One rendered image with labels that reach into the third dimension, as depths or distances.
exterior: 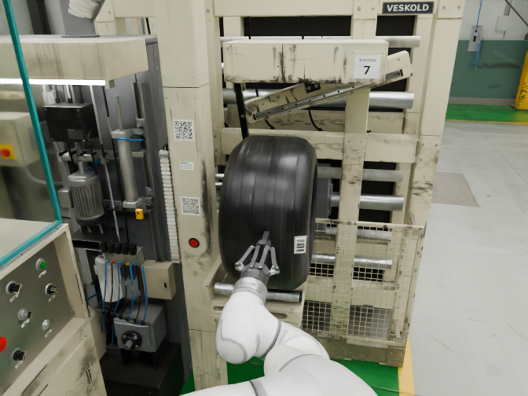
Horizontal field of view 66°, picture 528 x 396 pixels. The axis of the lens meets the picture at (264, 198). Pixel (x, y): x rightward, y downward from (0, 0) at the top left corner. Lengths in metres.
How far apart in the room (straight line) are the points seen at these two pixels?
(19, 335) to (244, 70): 1.15
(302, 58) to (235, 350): 1.06
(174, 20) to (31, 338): 1.07
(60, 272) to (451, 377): 2.12
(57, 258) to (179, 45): 0.80
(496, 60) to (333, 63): 9.40
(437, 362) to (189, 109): 2.06
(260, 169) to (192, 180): 0.30
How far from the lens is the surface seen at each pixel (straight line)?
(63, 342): 1.55
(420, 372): 2.69
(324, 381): 0.47
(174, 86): 1.44
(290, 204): 1.28
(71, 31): 1.92
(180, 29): 1.41
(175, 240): 1.66
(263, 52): 1.60
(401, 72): 1.73
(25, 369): 1.51
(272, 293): 1.57
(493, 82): 10.93
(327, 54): 1.58
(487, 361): 2.90
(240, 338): 0.94
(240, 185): 1.31
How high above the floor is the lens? 1.86
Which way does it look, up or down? 24 degrees down
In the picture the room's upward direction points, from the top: 1 degrees counter-clockwise
